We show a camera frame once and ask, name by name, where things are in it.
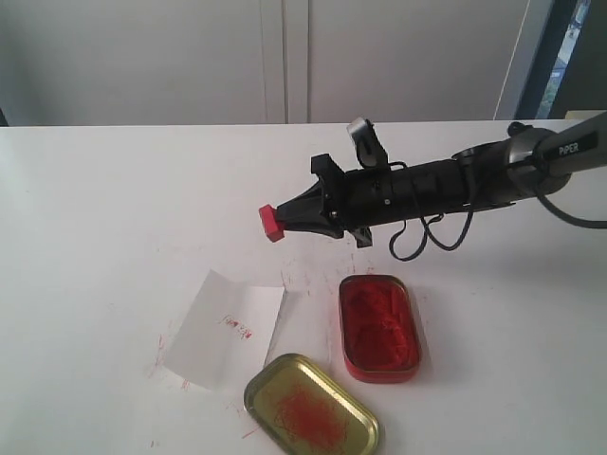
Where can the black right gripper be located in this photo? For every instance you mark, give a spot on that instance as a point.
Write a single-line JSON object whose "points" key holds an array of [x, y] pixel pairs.
{"points": [[352, 202]]}

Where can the red stamp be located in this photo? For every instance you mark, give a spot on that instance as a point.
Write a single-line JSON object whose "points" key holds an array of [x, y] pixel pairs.
{"points": [[274, 229]]}

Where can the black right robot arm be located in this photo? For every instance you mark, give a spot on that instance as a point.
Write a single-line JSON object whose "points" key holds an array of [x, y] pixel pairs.
{"points": [[532, 162]]}

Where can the red ink pad tin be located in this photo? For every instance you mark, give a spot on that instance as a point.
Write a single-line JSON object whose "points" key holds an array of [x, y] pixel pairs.
{"points": [[380, 343]]}

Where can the white paper sheet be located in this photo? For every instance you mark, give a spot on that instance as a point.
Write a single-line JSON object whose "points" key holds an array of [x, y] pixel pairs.
{"points": [[224, 338]]}

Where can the gold tin lid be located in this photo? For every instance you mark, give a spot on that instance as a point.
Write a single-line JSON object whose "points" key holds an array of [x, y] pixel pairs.
{"points": [[304, 411]]}

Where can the grey side table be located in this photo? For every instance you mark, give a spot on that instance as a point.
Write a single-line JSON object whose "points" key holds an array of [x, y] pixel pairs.
{"points": [[582, 114]]}

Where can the white cabinet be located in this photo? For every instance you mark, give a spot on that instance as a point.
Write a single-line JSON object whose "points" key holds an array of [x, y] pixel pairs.
{"points": [[233, 62]]}

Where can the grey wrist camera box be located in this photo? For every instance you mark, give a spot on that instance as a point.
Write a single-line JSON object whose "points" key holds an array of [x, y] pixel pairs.
{"points": [[369, 151]]}

